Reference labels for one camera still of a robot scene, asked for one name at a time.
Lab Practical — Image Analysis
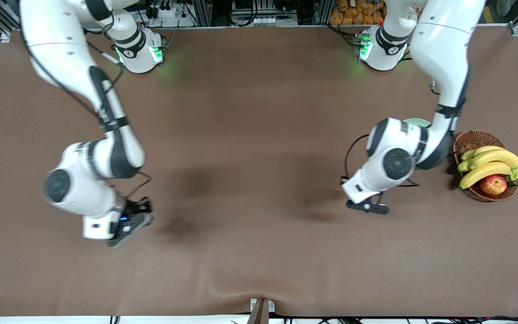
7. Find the aluminium profile post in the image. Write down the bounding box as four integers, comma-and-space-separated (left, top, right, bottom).
191, 0, 213, 27
313, 0, 331, 25

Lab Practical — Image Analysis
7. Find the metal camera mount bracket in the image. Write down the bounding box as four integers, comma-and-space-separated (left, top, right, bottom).
246, 298, 276, 324

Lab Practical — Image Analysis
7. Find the pile of orange round items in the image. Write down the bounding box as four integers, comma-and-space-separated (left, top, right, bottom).
329, 0, 388, 26

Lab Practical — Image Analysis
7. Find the brown table mat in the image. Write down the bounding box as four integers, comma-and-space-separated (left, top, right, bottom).
0, 25, 518, 318

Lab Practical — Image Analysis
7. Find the large yellow banana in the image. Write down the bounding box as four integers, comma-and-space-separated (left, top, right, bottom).
457, 149, 518, 172
460, 162, 514, 190

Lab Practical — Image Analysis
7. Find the white power strip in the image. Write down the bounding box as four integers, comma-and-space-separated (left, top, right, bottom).
149, 0, 179, 18

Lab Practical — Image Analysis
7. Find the red yellow apple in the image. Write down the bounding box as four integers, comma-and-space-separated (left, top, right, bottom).
479, 174, 508, 196

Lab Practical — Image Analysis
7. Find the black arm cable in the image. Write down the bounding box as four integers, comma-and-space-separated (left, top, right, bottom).
344, 76, 442, 187
21, 18, 153, 199

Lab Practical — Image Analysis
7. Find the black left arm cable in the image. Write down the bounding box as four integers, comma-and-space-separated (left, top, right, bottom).
344, 76, 442, 187

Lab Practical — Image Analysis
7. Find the small greenish yellow banana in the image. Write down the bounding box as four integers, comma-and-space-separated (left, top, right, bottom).
460, 146, 506, 162

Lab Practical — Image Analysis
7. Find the brown wicker basket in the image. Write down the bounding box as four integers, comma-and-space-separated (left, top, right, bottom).
452, 130, 518, 202

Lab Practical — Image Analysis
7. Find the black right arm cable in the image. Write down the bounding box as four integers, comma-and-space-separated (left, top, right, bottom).
21, 18, 153, 199

